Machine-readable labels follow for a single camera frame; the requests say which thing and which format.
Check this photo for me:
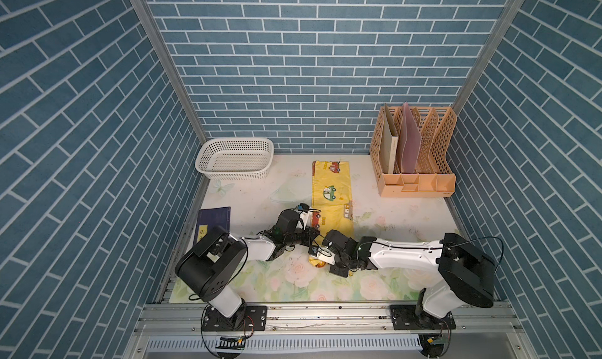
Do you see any yellow cartoon car pillowcase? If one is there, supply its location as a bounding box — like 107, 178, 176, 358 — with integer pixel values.
310, 161, 354, 245

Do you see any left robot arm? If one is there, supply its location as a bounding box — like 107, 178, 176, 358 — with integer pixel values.
175, 204, 319, 319

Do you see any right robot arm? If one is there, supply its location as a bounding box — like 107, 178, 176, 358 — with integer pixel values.
323, 230, 498, 319

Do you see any dark blue book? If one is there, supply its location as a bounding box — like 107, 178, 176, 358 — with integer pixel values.
193, 207, 231, 245

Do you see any white perforated plastic basket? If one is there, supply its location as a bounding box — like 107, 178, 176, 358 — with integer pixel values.
195, 137, 274, 181

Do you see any orange plastic file organizer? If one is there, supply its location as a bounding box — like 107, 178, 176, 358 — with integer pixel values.
370, 105, 457, 198

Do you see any beige folder in organizer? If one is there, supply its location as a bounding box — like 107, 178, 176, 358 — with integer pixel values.
379, 104, 400, 174

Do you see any pink folder in organizer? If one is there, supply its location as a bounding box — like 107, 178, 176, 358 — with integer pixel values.
401, 103, 422, 173

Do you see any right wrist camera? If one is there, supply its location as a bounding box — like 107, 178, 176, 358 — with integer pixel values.
308, 245, 335, 267

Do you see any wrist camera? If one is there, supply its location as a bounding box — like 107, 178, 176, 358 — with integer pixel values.
308, 245, 335, 267
296, 203, 312, 227

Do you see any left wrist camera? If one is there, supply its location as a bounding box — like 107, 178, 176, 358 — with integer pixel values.
296, 203, 312, 227

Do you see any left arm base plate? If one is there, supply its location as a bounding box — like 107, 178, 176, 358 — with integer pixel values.
202, 304, 268, 333

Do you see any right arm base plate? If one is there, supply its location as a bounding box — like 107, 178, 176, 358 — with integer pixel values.
390, 304, 456, 331

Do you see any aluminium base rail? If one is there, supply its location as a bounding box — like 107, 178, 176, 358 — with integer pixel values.
133, 302, 522, 336

